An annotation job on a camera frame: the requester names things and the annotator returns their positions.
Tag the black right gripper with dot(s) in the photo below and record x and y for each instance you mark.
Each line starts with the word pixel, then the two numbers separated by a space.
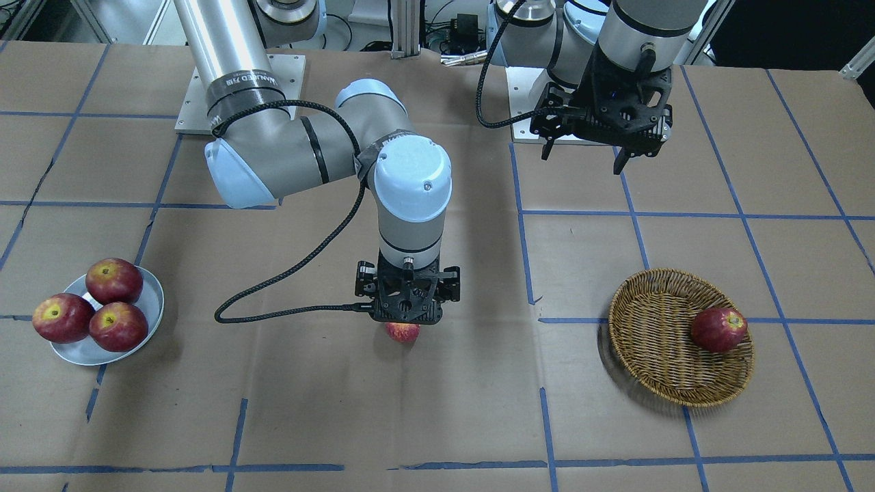
pixel 364 281

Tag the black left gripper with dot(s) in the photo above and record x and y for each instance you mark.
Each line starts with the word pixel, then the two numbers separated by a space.
pixel 586 98

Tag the red yellow apple carried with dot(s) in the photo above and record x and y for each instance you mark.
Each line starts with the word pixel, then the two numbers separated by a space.
pixel 405 333

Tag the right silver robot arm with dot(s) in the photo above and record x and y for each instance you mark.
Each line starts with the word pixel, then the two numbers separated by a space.
pixel 266 146

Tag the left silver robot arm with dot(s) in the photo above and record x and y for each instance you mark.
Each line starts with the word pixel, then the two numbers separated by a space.
pixel 560 37

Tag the woven wicker basket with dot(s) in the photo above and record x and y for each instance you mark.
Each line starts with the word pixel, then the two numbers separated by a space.
pixel 649 326

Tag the red apple in basket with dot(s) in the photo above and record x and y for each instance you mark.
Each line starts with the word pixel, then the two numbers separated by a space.
pixel 718 329

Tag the red apple plate front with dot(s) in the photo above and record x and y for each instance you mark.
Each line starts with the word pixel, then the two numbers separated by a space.
pixel 118 327

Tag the red apple plate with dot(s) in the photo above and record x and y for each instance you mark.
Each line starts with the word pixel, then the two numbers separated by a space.
pixel 118 327
pixel 63 318
pixel 114 280

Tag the red apple plate back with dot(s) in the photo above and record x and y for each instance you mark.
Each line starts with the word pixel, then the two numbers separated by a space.
pixel 114 280

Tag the light blue plate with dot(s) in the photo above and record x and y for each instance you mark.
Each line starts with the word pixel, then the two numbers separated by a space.
pixel 86 352

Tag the aluminium frame post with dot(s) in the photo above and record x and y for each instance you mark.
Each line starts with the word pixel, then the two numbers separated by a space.
pixel 405 28

